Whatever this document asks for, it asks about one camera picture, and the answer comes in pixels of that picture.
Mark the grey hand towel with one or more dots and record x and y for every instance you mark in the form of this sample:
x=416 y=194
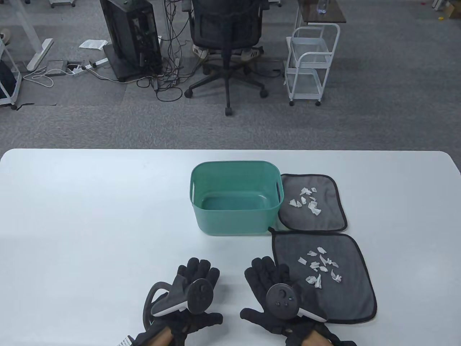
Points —
x=324 y=220
x=345 y=299

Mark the clear water bottle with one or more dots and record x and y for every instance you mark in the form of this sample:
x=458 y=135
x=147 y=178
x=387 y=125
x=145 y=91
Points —
x=322 y=6

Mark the brown side table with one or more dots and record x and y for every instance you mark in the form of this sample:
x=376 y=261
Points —
x=333 y=12

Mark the green plastic bin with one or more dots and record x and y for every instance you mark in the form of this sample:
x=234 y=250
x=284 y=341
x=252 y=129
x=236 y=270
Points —
x=234 y=220

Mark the black office chair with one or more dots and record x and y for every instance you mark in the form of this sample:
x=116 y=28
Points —
x=225 y=25

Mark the white power strip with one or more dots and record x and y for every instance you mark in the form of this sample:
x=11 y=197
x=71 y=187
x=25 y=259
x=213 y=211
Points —
x=101 y=62
x=77 y=70

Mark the person's left hand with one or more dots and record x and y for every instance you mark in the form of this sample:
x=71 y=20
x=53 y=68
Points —
x=196 y=270

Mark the pile of white paper scraps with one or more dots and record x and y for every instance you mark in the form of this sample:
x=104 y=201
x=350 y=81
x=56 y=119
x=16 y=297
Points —
x=315 y=266
x=295 y=203

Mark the cardboard box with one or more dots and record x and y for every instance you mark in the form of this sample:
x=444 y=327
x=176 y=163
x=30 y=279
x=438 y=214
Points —
x=453 y=10

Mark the black computer tower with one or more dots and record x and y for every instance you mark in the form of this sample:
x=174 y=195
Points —
x=126 y=29

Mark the white paper sheet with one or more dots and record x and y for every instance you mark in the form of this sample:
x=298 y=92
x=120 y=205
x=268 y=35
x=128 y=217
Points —
x=92 y=44

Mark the white metal cart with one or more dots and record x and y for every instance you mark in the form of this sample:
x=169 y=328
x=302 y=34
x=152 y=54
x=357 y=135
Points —
x=17 y=84

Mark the white desk leg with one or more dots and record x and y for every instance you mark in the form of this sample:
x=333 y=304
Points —
x=39 y=52
x=166 y=18

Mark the person's right hand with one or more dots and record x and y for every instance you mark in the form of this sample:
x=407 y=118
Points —
x=263 y=274

